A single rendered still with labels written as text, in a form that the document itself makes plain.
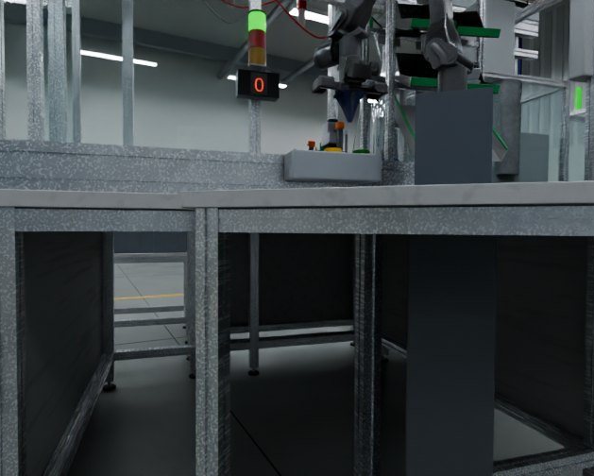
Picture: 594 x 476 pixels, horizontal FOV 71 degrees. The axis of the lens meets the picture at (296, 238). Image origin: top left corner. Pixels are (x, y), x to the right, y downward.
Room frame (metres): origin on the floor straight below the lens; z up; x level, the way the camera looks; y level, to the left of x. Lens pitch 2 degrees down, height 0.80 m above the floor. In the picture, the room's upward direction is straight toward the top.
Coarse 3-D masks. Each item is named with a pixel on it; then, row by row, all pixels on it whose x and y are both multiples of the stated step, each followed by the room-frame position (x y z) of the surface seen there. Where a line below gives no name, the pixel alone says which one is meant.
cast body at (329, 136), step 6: (330, 120) 1.16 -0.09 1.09; (336, 120) 1.16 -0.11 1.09; (324, 126) 1.17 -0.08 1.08; (330, 126) 1.15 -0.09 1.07; (324, 132) 1.17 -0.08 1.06; (330, 132) 1.14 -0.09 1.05; (336, 132) 1.14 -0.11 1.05; (324, 138) 1.17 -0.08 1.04; (330, 138) 1.14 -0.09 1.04; (336, 138) 1.14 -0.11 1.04; (324, 144) 1.17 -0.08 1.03
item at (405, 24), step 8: (384, 8) 1.39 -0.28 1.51; (400, 8) 1.40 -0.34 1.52; (408, 8) 1.40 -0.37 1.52; (416, 8) 1.41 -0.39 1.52; (424, 8) 1.38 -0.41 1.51; (384, 16) 1.38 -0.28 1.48; (400, 16) 1.24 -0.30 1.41; (408, 16) 1.41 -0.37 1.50; (416, 16) 1.42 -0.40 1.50; (424, 16) 1.38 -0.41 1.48; (384, 24) 1.38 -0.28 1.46; (400, 24) 1.24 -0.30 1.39; (408, 24) 1.18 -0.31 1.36; (416, 24) 1.17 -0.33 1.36; (424, 24) 1.17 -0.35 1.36
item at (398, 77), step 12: (384, 60) 1.38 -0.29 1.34; (396, 60) 1.28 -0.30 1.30; (408, 60) 1.41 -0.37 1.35; (420, 60) 1.41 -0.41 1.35; (384, 72) 1.38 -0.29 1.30; (396, 72) 1.28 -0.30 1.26; (408, 72) 1.42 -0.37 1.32; (420, 72) 1.40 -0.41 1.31; (432, 72) 1.32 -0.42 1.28; (408, 84) 1.18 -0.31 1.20; (420, 84) 1.17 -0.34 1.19; (432, 84) 1.17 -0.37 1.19
